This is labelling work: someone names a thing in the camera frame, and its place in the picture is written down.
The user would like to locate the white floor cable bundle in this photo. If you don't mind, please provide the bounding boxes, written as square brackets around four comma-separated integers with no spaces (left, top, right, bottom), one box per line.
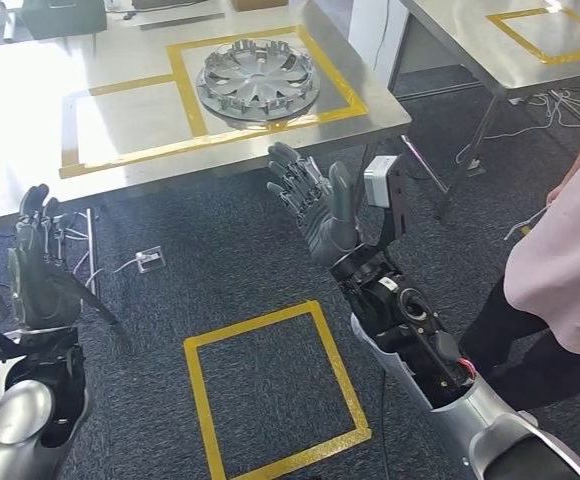
[454,80,580,167]

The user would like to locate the person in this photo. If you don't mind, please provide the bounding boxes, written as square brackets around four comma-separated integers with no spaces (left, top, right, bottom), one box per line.
[458,112,580,413]

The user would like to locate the yellow floor tape marking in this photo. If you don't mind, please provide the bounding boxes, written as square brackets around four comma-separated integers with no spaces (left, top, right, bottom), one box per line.
[183,299,373,480]

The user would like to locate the yellow tape on workbench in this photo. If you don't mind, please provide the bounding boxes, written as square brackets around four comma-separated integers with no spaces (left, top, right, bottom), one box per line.
[59,25,370,180]

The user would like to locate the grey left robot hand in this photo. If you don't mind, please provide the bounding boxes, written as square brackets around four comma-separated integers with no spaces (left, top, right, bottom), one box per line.
[266,141,362,268]

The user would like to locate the steel workbench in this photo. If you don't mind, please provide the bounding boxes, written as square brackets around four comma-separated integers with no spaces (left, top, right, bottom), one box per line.
[0,0,413,329]

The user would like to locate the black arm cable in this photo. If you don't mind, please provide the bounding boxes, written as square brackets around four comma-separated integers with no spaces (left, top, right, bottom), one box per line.
[378,369,392,480]

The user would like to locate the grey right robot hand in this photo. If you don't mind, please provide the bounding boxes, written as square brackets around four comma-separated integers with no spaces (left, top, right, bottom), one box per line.
[7,184,83,333]

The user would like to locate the metal floor socket box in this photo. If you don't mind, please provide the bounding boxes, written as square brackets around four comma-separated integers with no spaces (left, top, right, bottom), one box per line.
[135,245,168,275]

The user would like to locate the steel table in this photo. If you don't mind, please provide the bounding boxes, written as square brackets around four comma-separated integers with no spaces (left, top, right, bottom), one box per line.
[387,0,580,221]

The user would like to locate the white partition panel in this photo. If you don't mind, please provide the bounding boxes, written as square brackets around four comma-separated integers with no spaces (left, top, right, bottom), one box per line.
[347,0,412,75]

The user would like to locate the silver plastic wheel hubcap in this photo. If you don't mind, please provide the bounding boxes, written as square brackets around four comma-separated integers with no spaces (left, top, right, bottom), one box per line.
[196,38,321,125]

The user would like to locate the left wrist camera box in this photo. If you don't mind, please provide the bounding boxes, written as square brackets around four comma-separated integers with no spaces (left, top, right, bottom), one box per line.
[363,154,412,250]

